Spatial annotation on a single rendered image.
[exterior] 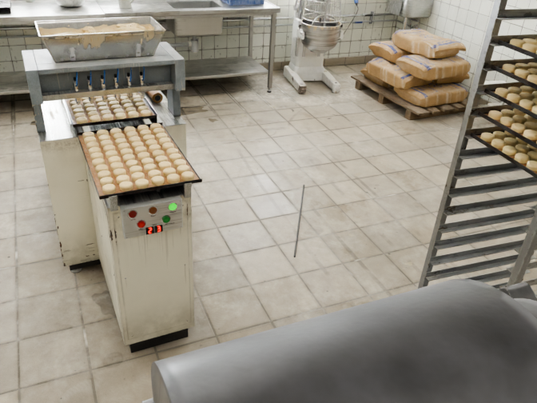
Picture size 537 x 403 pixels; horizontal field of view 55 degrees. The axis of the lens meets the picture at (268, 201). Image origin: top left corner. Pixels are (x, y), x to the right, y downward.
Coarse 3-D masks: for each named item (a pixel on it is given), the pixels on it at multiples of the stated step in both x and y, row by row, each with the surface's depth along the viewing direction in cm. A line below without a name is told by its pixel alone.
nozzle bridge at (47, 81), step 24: (168, 48) 268; (48, 72) 231; (72, 72) 243; (96, 72) 248; (120, 72) 252; (168, 72) 262; (48, 96) 239; (72, 96) 244; (96, 96) 248; (168, 96) 281
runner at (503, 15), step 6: (498, 12) 180; (504, 12) 181; (510, 12) 181; (516, 12) 182; (522, 12) 183; (528, 12) 184; (534, 12) 185; (498, 18) 180; (504, 18) 180; (510, 18) 180; (516, 18) 181; (522, 18) 181; (528, 18) 182; (534, 18) 183
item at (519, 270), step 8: (536, 208) 175; (536, 216) 175; (536, 224) 176; (528, 232) 180; (536, 232) 177; (528, 240) 180; (536, 240) 179; (528, 248) 181; (520, 256) 184; (528, 256) 183; (520, 264) 185; (512, 272) 189; (520, 272) 186; (512, 280) 190; (520, 280) 189
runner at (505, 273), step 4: (496, 272) 258; (500, 272) 260; (504, 272) 261; (508, 272) 262; (528, 272) 264; (476, 276) 255; (480, 276) 256; (484, 276) 257; (488, 276) 258; (492, 276) 259; (496, 276) 260; (500, 276) 260; (504, 276) 260; (508, 276) 260; (476, 280) 256; (480, 280) 256; (484, 280) 256; (488, 280) 257; (492, 280) 257
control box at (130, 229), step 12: (132, 204) 202; (144, 204) 203; (156, 204) 204; (168, 204) 206; (180, 204) 208; (144, 216) 204; (156, 216) 206; (180, 216) 211; (132, 228) 204; (144, 228) 207; (156, 228) 209; (168, 228) 212
